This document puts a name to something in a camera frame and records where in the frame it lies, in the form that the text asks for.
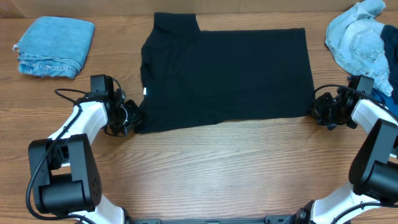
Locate black t-shirt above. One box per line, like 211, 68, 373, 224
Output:
134, 12, 314, 134

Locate light blue denim jeans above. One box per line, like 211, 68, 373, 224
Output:
325, 0, 393, 96

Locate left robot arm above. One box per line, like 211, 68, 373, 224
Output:
25, 75, 142, 224

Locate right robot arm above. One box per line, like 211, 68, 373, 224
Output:
286, 75, 397, 223

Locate royal blue garment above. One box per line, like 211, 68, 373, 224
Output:
348, 75, 398, 118

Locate navy blue garment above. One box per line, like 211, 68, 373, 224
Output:
381, 25, 397, 104

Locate folded blue jeans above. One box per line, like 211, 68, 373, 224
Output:
12, 16, 95, 79

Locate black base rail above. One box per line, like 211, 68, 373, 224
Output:
127, 215, 295, 224

